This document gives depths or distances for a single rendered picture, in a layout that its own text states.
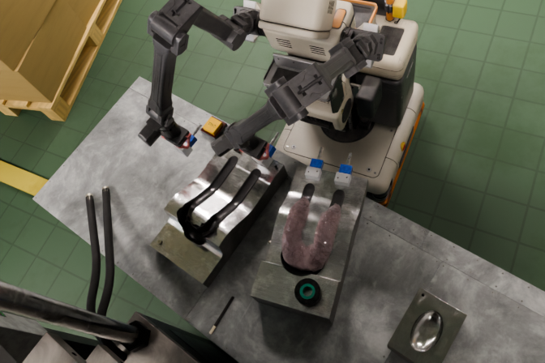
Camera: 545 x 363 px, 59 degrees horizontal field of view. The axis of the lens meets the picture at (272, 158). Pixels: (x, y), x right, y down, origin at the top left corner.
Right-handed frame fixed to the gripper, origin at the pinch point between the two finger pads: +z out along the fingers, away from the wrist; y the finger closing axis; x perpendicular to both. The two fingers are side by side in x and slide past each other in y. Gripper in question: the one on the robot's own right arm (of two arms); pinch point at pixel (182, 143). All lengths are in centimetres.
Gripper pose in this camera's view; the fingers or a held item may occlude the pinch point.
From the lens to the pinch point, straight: 184.2
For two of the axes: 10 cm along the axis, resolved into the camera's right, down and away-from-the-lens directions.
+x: 5.6, -7.9, 2.5
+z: 2.2, 4.4, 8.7
